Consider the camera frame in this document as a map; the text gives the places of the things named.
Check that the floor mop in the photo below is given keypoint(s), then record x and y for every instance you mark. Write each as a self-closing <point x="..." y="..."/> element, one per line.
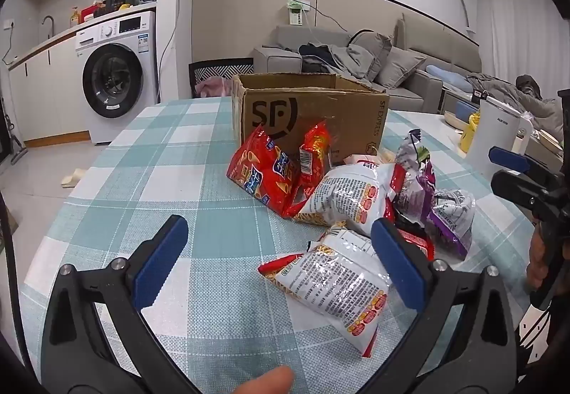
<point x="18" y="151"/>

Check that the white snack bag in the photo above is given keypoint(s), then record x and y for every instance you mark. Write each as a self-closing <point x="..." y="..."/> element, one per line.
<point x="347" y="193"/>
<point x="329" y="287"/>

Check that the light blue pillow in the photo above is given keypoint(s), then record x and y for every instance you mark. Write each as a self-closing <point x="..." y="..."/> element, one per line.
<point x="447" y="76"/>

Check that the grey sofa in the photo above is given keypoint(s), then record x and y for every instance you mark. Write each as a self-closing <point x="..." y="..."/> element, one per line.
<point x="427" y="46"/>

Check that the person's right hand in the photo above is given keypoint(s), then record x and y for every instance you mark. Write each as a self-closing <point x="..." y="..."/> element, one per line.
<point x="537" y="256"/>

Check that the dark clothes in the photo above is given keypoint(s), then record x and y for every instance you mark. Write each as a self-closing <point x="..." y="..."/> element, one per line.
<point x="316" y="55"/>

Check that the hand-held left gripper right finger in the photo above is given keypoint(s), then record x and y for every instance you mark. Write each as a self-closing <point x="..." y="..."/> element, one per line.
<point x="398" y="264"/>

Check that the grey cushion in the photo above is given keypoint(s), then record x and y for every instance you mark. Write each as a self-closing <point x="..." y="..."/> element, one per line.
<point x="369" y="53"/>
<point x="398" y="66"/>

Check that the small red snack bag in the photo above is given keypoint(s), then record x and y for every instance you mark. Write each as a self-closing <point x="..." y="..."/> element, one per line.
<point x="314" y="153"/>

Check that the beige slipper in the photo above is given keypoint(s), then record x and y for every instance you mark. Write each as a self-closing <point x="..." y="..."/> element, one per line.
<point x="72" y="178"/>

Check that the curved kitchen faucet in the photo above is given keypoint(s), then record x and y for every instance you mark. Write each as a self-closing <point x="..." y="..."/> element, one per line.
<point x="50" y="22"/>

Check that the white kitchen base cabinet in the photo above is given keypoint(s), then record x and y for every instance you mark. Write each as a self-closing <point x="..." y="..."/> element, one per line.
<point x="49" y="95"/>

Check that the grey padded coat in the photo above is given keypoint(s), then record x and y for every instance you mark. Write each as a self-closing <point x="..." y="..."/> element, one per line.
<point x="503" y="93"/>

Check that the person's left hand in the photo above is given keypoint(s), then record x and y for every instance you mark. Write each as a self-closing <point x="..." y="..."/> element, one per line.
<point x="267" y="383"/>

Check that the white appliance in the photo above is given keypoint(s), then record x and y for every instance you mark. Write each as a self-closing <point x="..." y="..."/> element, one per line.
<point x="494" y="126"/>

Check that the teal checkered tablecloth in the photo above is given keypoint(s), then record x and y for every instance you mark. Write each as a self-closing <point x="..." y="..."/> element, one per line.
<point x="187" y="180"/>

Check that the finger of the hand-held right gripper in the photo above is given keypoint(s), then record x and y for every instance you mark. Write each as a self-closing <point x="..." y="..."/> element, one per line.
<point x="516" y="191"/>
<point x="507" y="157"/>

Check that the purple snack bag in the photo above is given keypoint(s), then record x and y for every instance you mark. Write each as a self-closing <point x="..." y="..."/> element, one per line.
<point x="414" y="180"/>
<point x="449" y="215"/>

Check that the black patterned chair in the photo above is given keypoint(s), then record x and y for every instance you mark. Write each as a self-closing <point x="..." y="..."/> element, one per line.
<point x="220" y="66"/>

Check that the brown cardboard box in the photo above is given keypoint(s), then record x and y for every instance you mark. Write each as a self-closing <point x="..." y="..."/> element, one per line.
<point x="311" y="108"/>

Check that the pink cloth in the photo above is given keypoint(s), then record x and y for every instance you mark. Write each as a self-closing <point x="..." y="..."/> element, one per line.
<point x="213" y="86"/>

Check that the white green wall device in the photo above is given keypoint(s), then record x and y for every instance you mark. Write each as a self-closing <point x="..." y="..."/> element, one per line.
<point x="296" y="13"/>

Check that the red cookie packet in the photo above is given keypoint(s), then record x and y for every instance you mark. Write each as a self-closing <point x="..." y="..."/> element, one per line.
<point x="395" y="180"/>
<point x="418" y="244"/>

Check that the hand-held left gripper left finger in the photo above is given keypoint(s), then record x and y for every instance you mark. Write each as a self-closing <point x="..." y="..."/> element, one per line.
<point x="162" y="260"/>

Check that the yellow soap bottle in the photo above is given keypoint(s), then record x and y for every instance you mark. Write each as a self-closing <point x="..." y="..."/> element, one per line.
<point x="74" y="17"/>

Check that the red box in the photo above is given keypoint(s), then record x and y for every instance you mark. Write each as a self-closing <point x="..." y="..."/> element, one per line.
<point x="91" y="11"/>

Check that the large red cone snack bag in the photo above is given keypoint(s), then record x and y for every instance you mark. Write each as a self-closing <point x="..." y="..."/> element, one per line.
<point x="258" y="166"/>

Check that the grey jacket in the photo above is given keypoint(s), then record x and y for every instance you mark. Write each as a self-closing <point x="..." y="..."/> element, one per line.
<point x="349" y="64"/>

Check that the red and white snack packet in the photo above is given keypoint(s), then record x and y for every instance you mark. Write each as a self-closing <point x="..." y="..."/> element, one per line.
<point x="363" y="159"/>

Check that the white washing machine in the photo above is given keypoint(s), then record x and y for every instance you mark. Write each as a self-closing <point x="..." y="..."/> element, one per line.
<point x="129" y="46"/>

